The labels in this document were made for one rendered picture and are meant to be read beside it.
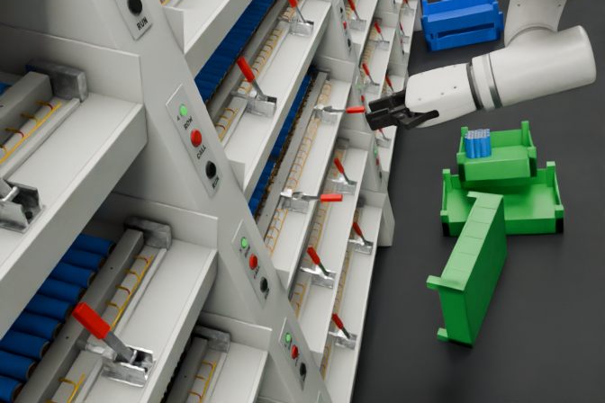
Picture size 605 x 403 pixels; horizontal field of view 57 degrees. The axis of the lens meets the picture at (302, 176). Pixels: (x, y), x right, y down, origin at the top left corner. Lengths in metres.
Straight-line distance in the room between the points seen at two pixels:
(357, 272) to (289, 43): 0.58
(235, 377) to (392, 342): 0.69
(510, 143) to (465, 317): 0.76
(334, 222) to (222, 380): 0.52
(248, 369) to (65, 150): 0.39
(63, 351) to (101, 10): 0.29
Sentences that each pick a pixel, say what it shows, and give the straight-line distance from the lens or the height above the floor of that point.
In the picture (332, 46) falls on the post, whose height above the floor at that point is 0.62.
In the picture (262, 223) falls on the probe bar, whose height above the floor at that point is 0.57.
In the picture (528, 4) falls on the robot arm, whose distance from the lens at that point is 0.92.
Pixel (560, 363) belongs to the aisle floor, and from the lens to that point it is 1.33.
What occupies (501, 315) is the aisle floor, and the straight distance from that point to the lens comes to 1.40.
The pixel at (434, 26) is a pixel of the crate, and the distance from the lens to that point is 2.48.
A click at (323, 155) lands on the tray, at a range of 1.05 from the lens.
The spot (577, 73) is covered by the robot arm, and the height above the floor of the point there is 0.68.
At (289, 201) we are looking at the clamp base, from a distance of 0.92.
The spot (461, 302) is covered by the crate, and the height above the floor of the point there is 0.16.
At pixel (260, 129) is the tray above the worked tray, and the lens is 0.80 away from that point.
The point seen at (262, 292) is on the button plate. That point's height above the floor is 0.59.
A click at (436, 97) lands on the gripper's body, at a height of 0.67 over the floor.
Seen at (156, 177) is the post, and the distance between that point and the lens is 0.59.
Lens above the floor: 1.11
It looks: 35 degrees down
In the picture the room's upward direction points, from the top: 19 degrees counter-clockwise
